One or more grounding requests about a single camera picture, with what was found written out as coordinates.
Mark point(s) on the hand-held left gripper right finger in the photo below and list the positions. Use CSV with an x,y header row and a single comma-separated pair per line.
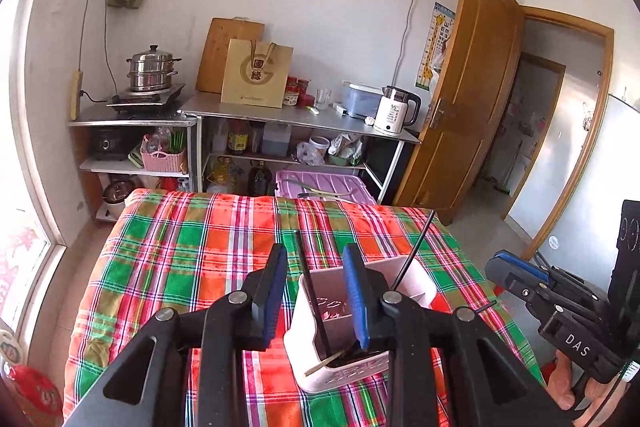
x,y
357,302

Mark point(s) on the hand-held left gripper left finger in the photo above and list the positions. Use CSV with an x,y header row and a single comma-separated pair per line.
x,y
267,302

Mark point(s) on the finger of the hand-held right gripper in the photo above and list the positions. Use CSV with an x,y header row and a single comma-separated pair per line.
x,y
515,287
522,266

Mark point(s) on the pink utensil basket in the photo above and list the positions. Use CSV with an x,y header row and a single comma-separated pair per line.
x,y
307,342

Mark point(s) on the person's right hand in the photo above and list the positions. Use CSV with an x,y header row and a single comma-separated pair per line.
x,y
562,387

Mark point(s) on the plaid tablecloth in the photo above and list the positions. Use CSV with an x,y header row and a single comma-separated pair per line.
x,y
175,257

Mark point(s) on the purple plastic lid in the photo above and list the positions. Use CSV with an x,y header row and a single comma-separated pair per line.
x,y
330,184

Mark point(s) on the dark oil bottle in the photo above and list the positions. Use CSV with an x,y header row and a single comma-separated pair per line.
x,y
260,181

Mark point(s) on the yellow oil bottle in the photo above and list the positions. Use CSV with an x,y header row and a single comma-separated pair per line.
x,y
221,179

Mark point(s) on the crumpled plastic bags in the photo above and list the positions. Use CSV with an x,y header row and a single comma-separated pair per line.
x,y
347,149

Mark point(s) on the white leaning panel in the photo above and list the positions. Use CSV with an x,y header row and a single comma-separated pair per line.
x,y
620,147

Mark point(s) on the white round tub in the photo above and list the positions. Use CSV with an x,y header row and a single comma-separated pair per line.
x,y
319,147

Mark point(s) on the grey plastic container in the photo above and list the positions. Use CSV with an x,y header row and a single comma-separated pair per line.
x,y
276,142

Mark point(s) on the dark sauce bottle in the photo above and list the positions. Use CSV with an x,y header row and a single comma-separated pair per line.
x,y
238,139

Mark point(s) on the wooden door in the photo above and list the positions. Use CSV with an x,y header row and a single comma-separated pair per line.
x,y
470,97

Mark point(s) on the pink woven basket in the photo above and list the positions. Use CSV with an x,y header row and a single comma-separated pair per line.
x,y
162,159

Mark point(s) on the steel rice cooker pot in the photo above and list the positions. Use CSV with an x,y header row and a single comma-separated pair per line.
x,y
119,197

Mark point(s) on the long steel shelf table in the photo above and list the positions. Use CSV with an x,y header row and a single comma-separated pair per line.
x,y
260,114

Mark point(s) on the white electric kettle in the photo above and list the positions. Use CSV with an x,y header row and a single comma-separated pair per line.
x,y
392,114

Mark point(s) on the clear plastic storage box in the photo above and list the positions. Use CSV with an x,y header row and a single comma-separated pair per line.
x,y
360,102

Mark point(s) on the floral jar with red lid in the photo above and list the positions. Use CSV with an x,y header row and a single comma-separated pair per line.
x,y
291,98

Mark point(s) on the small red jar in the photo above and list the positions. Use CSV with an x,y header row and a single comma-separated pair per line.
x,y
307,101

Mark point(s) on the clear glass cup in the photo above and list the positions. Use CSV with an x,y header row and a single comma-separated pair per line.
x,y
323,99

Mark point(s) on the red lidded jar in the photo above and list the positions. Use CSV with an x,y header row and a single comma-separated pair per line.
x,y
291,83
303,85

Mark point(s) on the black kitchen appliance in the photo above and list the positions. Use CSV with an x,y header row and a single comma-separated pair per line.
x,y
110,144

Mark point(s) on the tan paper bag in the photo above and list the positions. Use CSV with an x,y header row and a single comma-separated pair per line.
x,y
255,77

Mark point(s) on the black induction cooker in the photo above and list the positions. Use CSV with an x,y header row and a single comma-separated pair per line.
x,y
145,103

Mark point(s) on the red printed bag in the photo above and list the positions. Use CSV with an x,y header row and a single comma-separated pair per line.
x,y
35,392

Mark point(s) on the wooden cutting board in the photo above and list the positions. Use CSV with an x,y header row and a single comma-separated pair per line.
x,y
217,52

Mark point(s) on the steel steamer pot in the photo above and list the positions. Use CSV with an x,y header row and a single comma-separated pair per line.
x,y
152,72

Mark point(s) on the beige power strip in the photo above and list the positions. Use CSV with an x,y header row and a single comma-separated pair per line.
x,y
76,94

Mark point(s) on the wooden door frame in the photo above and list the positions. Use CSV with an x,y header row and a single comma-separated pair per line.
x,y
605,72

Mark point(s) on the giraffe wall poster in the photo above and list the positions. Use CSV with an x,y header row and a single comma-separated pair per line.
x,y
432,52

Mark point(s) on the white window frame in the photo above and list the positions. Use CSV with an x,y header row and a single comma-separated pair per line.
x,y
30,147

